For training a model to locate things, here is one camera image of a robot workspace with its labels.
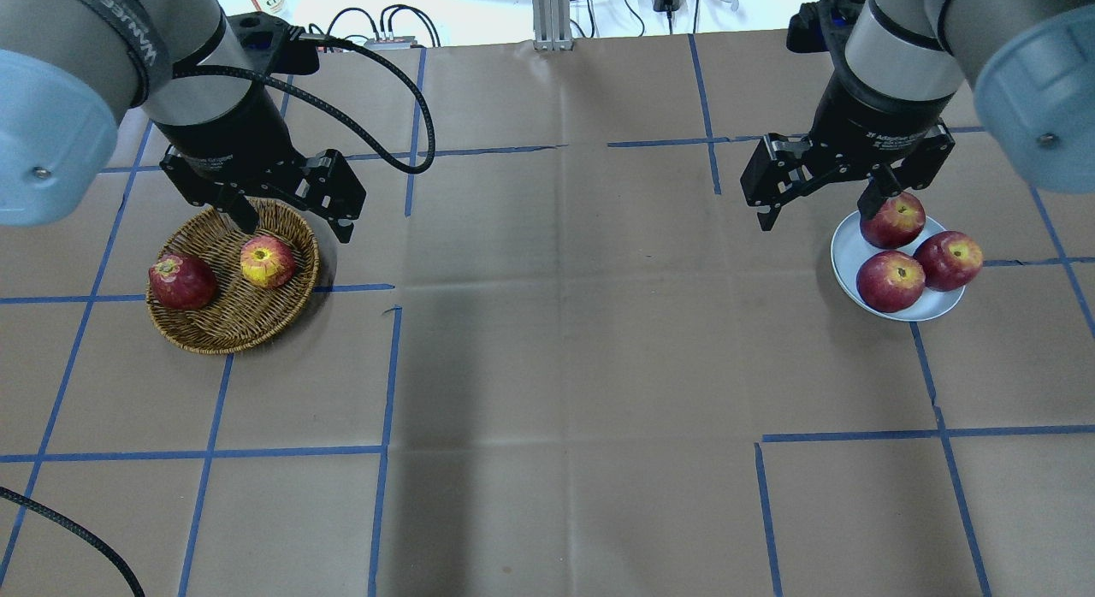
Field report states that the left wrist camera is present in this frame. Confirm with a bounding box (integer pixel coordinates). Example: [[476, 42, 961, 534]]
[[227, 12, 320, 74]]

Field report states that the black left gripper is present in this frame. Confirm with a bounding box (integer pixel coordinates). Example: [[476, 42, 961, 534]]
[[159, 83, 366, 244]]

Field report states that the woven wicker basket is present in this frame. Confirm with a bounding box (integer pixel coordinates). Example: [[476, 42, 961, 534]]
[[145, 197, 321, 355]]

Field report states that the red apple plate front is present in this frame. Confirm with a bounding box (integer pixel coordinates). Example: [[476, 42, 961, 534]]
[[855, 250, 926, 314]]

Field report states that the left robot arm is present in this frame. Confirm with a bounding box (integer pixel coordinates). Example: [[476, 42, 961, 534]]
[[1, 0, 366, 243]]

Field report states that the dark red apple in basket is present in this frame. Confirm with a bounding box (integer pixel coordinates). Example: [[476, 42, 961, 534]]
[[148, 253, 219, 311]]

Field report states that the aluminium frame post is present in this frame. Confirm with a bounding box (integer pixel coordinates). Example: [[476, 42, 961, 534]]
[[532, 0, 572, 51]]

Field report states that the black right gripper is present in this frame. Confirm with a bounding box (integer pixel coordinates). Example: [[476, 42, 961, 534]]
[[740, 74, 956, 232]]

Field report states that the yellow red apple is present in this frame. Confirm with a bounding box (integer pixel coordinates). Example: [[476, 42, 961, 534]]
[[239, 236, 298, 289]]

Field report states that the white plate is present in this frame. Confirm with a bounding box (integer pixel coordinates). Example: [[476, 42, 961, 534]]
[[830, 211, 966, 322]]

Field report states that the red apple plate back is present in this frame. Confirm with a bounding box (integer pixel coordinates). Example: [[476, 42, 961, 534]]
[[860, 192, 926, 250]]

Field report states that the black braided cable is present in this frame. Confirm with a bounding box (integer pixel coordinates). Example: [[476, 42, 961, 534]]
[[171, 33, 436, 175]]

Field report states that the red apple plate right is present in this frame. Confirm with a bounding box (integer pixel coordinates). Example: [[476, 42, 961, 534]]
[[914, 230, 983, 292]]

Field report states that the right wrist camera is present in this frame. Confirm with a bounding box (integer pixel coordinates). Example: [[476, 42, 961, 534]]
[[785, 0, 867, 54]]

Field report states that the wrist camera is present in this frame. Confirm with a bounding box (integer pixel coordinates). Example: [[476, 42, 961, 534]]
[[227, 12, 320, 74], [785, 0, 867, 54]]

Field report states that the red apple plate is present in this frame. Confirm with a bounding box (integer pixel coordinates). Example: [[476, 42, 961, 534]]
[[855, 250, 926, 314], [914, 230, 983, 292], [860, 192, 926, 250]]

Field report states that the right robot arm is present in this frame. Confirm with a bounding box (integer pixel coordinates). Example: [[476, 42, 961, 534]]
[[740, 0, 1094, 231]]

